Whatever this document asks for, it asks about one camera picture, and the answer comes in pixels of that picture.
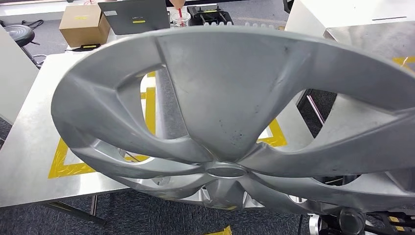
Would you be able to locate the black power adapter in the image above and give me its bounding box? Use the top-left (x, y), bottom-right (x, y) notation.
top-left (71, 43), bottom-right (102, 52)

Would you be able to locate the yellow tape on steel table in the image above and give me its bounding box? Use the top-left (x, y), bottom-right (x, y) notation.
top-left (392, 56), bottom-right (415, 68)

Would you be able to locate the black round stool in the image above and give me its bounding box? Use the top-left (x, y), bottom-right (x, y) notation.
top-left (3, 24), bottom-right (44, 70)

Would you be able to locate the black floor cable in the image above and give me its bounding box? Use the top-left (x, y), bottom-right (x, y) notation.
top-left (20, 19), bottom-right (45, 30)

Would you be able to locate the silver plastic wheel hubcap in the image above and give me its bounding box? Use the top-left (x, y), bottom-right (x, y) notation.
top-left (50, 25), bottom-right (415, 216)

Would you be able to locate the grey laptop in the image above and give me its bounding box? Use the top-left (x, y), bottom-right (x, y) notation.
top-left (98, 0), bottom-right (171, 36)

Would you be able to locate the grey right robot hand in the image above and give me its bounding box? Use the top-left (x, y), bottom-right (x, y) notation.
top-left (338, 207), bottom-right (367, 235)

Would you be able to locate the stainless steel workbench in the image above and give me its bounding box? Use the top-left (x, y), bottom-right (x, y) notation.
top-left (0, 39), bottom-right (315, 228)

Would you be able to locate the black camera bracket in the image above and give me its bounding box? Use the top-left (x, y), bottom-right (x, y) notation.
top-left (366, 211), bottom-right (415, 235)

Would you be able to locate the black case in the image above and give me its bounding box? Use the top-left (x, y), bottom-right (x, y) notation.
top-left (187, 4), bottom-right (234, 26)

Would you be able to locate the white panel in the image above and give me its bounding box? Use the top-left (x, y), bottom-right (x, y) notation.
top-left (0, 27), bottom-right (40, 125)

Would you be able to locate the brown cardboard box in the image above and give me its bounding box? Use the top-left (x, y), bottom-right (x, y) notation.
top-left (59, 4), bottom-right (112, 48)

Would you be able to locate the narrow steel table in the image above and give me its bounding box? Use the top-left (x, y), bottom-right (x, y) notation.
top-left (65, 6), bottom-right (192, 52)

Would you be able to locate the steel tube frame table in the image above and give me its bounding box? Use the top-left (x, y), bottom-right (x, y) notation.
top-left (297, 21), bottom-right (415, 143)

